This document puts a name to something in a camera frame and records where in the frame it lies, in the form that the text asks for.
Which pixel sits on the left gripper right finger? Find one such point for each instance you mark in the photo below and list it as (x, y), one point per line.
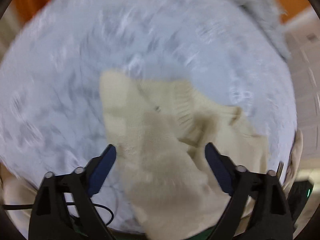
(257, 209)

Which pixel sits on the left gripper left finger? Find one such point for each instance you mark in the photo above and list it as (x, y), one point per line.
(63, 208)

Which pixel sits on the cream knit cardigan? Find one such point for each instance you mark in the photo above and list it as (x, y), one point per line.
(160, 130)

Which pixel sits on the beige folded cloth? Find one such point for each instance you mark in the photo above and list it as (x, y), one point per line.
(294, 161)

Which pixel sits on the green cloth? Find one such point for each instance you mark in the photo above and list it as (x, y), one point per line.
(203, 235)

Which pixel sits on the blue butterfly bed sheet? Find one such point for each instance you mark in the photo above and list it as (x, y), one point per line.
(51, 114)

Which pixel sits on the white wardrobe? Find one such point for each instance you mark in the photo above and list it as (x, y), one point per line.
(302, 36)

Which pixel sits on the grey blue duvet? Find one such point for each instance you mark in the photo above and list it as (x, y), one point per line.
(267, 15)

